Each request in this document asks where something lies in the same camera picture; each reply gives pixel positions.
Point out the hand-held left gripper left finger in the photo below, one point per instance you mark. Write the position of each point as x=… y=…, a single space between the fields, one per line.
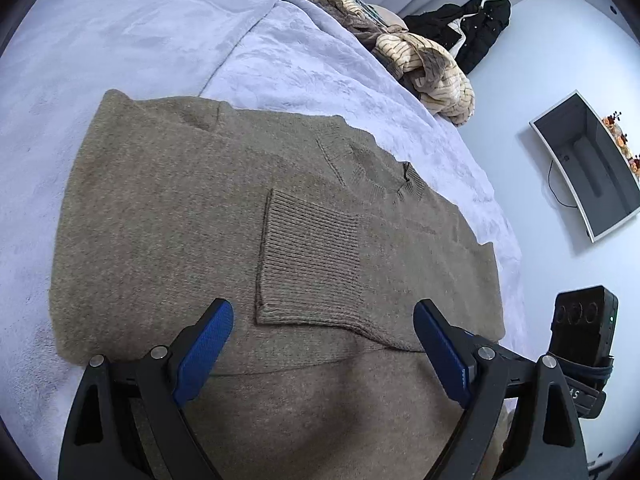
x=202 y=355

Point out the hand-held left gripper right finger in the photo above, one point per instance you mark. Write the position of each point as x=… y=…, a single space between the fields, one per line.
x=442 y=350

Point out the olive brown knit sweater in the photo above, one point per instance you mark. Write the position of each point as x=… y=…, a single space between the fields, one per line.
x=210 y=240

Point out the curved white-framed monitor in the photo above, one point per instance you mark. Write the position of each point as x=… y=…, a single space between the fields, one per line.
x=595 y=170

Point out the orange artificial flowers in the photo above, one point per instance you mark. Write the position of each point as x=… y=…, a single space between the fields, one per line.
x=625 y=140

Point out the cream striped fleece garment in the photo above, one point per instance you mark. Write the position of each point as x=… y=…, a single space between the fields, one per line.
x=440 y=75

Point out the black jacket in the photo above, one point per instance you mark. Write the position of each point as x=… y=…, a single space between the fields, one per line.
x=475 y=35

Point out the lavender plush blanket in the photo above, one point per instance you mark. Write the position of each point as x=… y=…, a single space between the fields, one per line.
x=150 y=30

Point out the beige cloth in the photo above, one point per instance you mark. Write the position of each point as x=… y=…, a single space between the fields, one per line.
x=387 y=17

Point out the brown fuzzy garment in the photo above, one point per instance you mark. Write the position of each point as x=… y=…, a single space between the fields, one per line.
x=360 y=20

